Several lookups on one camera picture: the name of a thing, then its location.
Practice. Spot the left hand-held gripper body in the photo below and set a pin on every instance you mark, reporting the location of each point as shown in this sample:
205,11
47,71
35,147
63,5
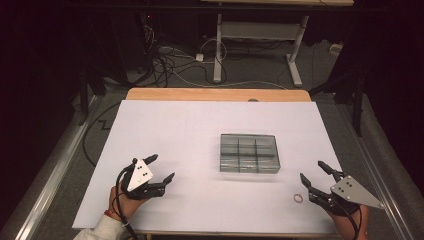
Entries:
139,176

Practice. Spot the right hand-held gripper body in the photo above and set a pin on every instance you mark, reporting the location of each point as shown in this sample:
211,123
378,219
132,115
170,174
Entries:
353,193

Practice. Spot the clear plastic compartment box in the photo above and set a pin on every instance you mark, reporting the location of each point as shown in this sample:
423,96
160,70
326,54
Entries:
249,154

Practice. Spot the person's left hand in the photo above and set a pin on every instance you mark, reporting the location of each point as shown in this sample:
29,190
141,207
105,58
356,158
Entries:
126,205

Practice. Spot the person's right hand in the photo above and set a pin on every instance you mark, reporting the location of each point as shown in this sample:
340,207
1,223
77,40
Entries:
346,225

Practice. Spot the white table mat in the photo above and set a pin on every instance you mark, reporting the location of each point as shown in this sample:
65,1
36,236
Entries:
186,133

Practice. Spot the black metal stand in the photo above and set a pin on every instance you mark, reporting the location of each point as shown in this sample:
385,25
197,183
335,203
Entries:
84,96
358,100

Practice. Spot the white power adapter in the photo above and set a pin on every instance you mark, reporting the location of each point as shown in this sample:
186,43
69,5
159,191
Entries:
199,57

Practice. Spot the aluminium floor rail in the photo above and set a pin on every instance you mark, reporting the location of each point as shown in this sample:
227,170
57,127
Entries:
383,173
50,193

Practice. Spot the white desk frame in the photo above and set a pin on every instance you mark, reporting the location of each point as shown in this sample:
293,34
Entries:
218,50

